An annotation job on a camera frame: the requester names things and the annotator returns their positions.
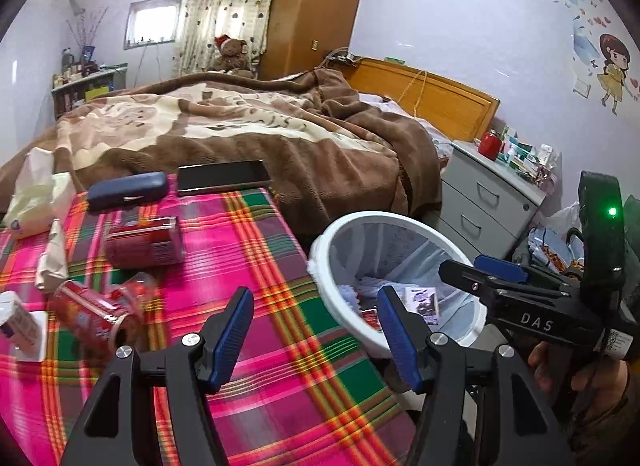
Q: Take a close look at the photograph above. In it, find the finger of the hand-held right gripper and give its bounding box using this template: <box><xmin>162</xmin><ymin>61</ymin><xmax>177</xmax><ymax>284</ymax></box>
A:
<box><xmin>438</xmin><ymin>259</ymin><xmax>532</xmax><ymax>301</ymax></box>
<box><xmin>474</xmin><ymin>254</ymin><xmax>581</xmax><ymax>293</ymax></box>

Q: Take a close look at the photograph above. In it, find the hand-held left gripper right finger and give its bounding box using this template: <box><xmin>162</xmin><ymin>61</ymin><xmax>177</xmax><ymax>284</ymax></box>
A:
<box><xmin>376</xmin><ymin>285</ymin><xmax>576</xmax><ymax>466</ymax></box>

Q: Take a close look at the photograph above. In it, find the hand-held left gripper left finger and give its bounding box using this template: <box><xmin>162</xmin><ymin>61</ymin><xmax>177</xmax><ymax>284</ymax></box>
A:
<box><xmin>60</xmin><ymin>286</ymin><xmax>256</xmax><ymax>466</ymax></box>

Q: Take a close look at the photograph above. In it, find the small white printed box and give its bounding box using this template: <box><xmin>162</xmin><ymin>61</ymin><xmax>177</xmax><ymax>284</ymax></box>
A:
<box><xmin>404</xmin><ymin>287</ymin><xmax>441</xmax><ymax>321</ymax></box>

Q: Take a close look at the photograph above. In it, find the white trash bin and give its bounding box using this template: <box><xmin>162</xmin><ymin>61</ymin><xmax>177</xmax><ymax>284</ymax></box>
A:
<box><xmin>322</xmin><ymin>220</ymin><xmax>476</xmax><ymax>337</ymax></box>

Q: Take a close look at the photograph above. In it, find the white round bin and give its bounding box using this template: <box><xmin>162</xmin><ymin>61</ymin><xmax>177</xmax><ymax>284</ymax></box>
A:
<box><xmin>307</xmin><ymin>212</ymin><xmax>488</xmax><ymax>359</ymax></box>

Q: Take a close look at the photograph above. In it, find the clear plastic cup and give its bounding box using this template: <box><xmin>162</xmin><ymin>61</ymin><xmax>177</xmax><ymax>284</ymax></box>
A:
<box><xmin>116</xmin><ymin>273</ymin><xmax>160</xmax><ymax>314</ymax></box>

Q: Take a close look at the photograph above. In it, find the large red can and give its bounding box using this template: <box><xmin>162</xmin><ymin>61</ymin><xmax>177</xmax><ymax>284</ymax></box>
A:
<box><xmin>104</xmin><ymin>216</ymin><xmax>186</xmax><ymax>267</ymax></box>

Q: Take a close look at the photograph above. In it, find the crushed red can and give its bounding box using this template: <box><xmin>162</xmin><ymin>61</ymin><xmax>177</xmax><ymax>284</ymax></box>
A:
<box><xmin>54</xmin><ymin>278</ymin><xmax>146</xmax><ymax>352</ymax></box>

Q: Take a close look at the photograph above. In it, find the beige paper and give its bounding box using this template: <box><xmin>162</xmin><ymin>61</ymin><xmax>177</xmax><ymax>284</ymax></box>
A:
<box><xmin>35</xmin><ymin>218</ymin><xmax>70</xmax><ymax>294</ymax></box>

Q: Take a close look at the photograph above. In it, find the red and white carton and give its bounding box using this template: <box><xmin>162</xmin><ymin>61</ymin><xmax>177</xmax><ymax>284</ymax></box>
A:
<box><xmin>0</xmin><ymin>291</ymin><xmax>48</xmax><ymax>364</ymax></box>

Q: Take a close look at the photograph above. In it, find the person's right forearm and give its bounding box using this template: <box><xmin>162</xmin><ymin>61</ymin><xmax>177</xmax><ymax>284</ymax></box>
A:
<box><xmin>565</xmin><ymin>371</ymin><xmax>640</xmax><ymax>466</ymax></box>

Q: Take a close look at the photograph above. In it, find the person's right hand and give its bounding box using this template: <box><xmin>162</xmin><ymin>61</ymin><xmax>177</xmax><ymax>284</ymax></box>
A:
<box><xmin>527</xmin><ymin>338</ymin><xmax>628</xmax><ymax>421</ymax></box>

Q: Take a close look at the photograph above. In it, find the pile of colourful bags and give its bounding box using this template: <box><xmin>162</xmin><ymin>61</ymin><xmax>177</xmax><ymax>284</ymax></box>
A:
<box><xmin>517</xmin><ymin>201</ymin><xmax>586</xmax><ymax>277</ymax></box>

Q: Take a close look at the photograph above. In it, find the grey drawer nightstand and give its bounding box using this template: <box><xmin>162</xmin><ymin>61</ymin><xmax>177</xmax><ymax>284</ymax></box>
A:
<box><xmin>440</xmin><ymin>140</ymin><xmax>551</xmax><ymax>259</ymax></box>

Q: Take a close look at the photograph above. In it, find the pink plaid cloth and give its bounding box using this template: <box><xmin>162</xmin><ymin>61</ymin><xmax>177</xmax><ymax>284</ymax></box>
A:
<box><xmin>0</xmin><ymin>173</ymin><xmax>418</xmax><ymax>466</ymax></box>

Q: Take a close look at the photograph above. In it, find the group of medicine boxes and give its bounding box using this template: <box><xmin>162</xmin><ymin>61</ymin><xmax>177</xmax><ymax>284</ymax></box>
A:
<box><xmin>500</xmin><ymin>126</ymin><xmax>561</xmax><ymax>187</ymax></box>

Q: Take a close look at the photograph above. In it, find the red jar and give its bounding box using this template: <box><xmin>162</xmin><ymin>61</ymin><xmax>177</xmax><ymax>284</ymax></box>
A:
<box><xmin>479</xmin><ymin>130</ymin><xmax>503</xmax><ymax>161</ymax></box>

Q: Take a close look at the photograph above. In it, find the black smartphone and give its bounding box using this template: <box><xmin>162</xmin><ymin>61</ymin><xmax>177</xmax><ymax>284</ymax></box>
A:
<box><xmin>176</xmin><ymin>160</ymin><xmax>272</xmax><ymax>197</ymax></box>

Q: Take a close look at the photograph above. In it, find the wooden bed headboard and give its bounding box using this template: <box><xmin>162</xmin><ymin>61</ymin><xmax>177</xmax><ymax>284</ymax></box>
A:
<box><xmin>345</xmin><ymin>56</ymin><xmax>501</xmax><ymax>143</ymax></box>

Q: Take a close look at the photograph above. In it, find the dark blue glasses case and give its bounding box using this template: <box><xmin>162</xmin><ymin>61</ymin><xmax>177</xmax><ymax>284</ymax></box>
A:
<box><xmin>87</xmin><ymin>172</ymin><xmax>170</xmax><ymax>214</ymax></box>

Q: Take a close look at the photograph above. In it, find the brown patterned blanket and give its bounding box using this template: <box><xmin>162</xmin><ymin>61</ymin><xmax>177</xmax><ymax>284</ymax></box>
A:
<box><xmin>0</xmin><ymin>68</ymin><xmax>443</xmax><ymax>247</ymax></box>

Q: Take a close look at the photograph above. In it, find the soft tissue pack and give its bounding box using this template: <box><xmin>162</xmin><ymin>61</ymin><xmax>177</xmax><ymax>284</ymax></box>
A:
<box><xmin>0</xmin><ymin>147</ymin><xmax>76</xmax><ymax>237</ymax></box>

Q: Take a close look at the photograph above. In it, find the white power strip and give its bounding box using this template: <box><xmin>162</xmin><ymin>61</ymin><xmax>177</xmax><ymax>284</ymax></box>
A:
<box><xmin>325</xmin><ymin>48</ymin><xmax>361</xmax><ymax>66</ymax></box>

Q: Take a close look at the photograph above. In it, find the teddy bear with red hat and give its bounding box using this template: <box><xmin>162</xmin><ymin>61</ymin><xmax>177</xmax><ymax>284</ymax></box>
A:
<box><xmin>207</xmin><ymin>34</ymin><xmax>256</xmax><ymax>77</ymax></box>

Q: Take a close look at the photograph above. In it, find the shelf with bottles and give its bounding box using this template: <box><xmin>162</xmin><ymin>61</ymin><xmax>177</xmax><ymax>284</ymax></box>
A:
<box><xmin>51</xmin><ymin>64</ymin><xmax>128</xmax><ymax>121</ymax></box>

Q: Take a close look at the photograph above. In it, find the wooden wardrobe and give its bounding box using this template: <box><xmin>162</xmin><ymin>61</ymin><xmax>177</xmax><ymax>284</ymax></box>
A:
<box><xmin>259</xmin><ymin>0</ymin><xmax>371</xmax><ymax>81</ymax></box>

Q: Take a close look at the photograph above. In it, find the small window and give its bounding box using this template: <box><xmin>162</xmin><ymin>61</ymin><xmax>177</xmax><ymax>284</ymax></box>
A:
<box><xmin>123</xmin><ymin>0</ymin><xmax>180</xmax><ymax>50</ymax></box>

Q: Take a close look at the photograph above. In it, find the patterned curtain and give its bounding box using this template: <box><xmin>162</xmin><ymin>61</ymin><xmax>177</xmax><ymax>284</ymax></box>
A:
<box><xmin>172</xmin><ymin>0</ymin><xmax>281</xmax><ymax>77</ymax></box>

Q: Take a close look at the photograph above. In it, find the vase with dry branches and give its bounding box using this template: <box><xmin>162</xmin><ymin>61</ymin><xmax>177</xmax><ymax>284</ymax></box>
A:
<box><xmin>67</xmin><ymin>6</ymin><xmax>108</xmax><ymax>64</ymax></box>

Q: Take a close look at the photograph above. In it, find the orange cable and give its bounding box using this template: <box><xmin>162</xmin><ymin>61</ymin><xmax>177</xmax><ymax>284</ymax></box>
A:
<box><xmin>407</xmin><ymin>70</ymin><xmax>428</xmax><ymax>117</ymax></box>

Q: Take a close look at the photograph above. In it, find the cartoon girl wall sticker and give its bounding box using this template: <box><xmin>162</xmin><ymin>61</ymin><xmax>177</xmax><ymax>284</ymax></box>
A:
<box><xmin>597</xmin><ymin>33</ymin><xmax>635</xmax><ymax>117</ymax></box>

